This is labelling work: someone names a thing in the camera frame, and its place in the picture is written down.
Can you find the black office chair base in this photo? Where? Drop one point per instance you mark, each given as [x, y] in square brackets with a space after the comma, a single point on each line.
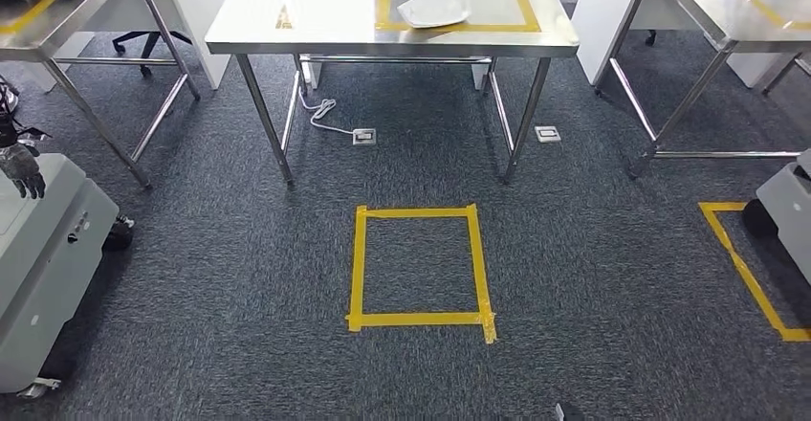
[149, 44]

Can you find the stainless steel workbench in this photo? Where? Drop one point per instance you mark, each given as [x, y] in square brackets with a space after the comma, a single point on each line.
[304, 12]

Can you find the steel leg table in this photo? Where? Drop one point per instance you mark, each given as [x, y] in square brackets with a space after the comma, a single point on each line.
[697, 0]
[95, 12]

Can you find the grey white machine cabinet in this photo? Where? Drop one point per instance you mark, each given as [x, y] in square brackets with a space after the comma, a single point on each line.
[44, 266]
[789, 209]

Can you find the black robot right foot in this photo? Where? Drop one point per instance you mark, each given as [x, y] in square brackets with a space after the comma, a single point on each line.
[569, 413]

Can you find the white desk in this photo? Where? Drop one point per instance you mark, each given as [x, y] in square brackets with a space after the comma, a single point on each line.
[602, 19]
[196, 19]

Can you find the yellow floor tape square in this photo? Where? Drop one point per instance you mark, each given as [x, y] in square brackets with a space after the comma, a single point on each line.
[358, 266]

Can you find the yellow table tape strip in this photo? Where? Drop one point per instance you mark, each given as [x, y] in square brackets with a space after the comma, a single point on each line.
[32, 11]

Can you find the white curved plastic part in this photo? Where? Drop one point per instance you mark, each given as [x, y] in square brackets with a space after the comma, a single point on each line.
[437, 6]

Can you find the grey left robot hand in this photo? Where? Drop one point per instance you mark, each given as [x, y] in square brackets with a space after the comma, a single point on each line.
[22, 171]

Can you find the white floor outlet box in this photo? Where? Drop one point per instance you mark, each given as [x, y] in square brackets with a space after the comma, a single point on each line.
[547, 133]
[364, 136]

